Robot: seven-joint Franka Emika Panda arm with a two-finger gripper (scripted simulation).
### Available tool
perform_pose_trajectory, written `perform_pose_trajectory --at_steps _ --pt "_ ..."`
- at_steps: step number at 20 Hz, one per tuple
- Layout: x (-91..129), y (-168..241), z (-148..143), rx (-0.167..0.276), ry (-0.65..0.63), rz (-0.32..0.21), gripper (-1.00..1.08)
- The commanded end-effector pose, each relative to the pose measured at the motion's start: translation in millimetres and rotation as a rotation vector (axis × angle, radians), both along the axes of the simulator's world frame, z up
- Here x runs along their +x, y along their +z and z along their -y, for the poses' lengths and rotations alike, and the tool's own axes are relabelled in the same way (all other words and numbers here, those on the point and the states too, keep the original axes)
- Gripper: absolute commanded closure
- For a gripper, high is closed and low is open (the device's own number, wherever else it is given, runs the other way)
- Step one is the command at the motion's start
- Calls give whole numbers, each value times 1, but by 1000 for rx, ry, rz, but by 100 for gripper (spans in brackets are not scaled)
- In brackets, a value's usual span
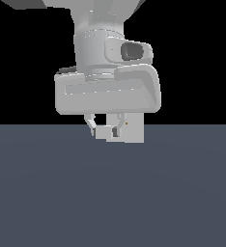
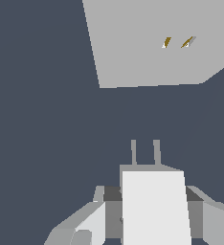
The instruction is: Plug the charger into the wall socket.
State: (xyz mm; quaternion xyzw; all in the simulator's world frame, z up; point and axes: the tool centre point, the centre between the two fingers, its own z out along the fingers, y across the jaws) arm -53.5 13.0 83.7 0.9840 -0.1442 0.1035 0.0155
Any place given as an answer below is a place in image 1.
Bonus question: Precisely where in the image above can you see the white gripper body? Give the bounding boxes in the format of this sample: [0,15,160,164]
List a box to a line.
[54,63,162,116]

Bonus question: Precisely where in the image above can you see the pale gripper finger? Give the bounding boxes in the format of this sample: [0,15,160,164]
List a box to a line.
[111,113,127,138]
[83,113,98,137]

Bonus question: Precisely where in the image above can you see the small grey charger block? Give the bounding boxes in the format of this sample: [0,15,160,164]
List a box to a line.
[95,124,119,143]

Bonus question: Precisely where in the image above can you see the small white cube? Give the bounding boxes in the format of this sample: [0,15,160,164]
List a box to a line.
[105,112,145,145]

